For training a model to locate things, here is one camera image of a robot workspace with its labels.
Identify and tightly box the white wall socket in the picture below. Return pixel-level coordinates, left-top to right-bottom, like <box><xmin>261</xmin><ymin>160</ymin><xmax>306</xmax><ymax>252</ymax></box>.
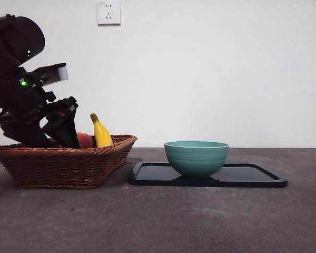
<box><xmin>97</xmin><ymin>1</ymin><xmax>121</xmax><ymax>27</ymax></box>

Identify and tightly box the teal ribbed bowl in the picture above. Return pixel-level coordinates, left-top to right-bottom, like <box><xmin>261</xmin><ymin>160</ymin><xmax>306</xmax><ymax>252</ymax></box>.
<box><xmin>164</xmin><ymin>141</ymin><xmax>230</xmax><ymax>180</ymax></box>

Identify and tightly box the dark rectangular tray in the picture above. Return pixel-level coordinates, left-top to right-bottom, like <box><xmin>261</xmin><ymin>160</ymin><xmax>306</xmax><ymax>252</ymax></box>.
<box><xmin>128</xmin><ymin>162</ymin><xmax>289</xmax><ymax>188</ymax></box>

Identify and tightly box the yellow banana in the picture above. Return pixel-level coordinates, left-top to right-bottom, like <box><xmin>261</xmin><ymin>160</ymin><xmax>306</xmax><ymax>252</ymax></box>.
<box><xmin>90</xmin><ymin>113</ymin><xmax>114</xmax><ymax>148</ymax></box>

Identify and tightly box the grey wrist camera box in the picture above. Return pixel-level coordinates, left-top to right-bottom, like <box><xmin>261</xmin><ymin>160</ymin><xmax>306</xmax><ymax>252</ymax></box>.
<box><xmin>25</xmin><ymin>62</ymin><xmax>69</xmax><ymax>87</ymax></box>

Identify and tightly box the red orange peach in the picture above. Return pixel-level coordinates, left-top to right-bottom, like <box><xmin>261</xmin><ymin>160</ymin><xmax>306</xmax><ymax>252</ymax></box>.
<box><xmin>75</xmin><ymin>131</ymin><xmax>94</xmax><ymax>149</ymax></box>

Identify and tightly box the brown wicker basket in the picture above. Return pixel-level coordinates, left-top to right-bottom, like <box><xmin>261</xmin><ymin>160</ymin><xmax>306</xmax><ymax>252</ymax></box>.
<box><xmin>0</xmin><ymin>134</ymin><xmax>138</xmax><ymax>190</ymax></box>

